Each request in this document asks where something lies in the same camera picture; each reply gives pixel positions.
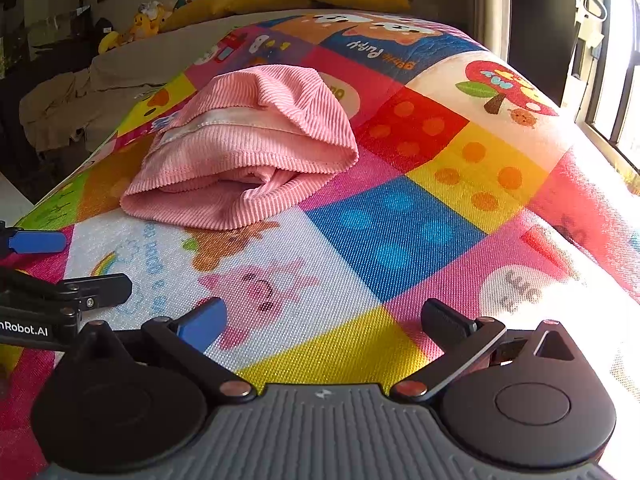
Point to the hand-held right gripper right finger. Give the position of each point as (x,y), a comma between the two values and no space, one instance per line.
(442,317)

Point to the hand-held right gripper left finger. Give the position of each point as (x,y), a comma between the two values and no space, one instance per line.
(202,325)

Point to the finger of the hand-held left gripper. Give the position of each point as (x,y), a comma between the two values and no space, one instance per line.
(100,290)
(37,242)

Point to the pink ribbed garment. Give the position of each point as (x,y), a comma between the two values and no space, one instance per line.
(240,150)

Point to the colourful printed blanket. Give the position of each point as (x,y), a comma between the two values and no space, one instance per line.
(400,220)

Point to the beige bed sheet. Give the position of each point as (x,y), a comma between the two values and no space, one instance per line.
(125,65)

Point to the small yellow plush toy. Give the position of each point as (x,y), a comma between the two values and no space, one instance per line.
(107,42)

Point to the dark glass tank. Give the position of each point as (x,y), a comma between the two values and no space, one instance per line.
(45,15)

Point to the yellow chick plush toy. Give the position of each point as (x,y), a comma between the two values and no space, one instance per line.
(142,21)

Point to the long yellow pillow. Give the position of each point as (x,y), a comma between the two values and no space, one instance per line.
(235,2)

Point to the window frame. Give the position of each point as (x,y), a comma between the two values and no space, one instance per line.
(607,120)

